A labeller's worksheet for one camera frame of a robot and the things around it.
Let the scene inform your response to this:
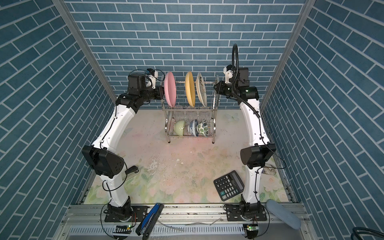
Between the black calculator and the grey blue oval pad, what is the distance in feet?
0.52

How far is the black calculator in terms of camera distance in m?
0.80

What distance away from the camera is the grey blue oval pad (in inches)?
28.1

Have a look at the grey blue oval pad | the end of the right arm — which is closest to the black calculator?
the grey blue oval pad

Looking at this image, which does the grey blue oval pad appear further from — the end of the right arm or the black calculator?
the end of the right arm
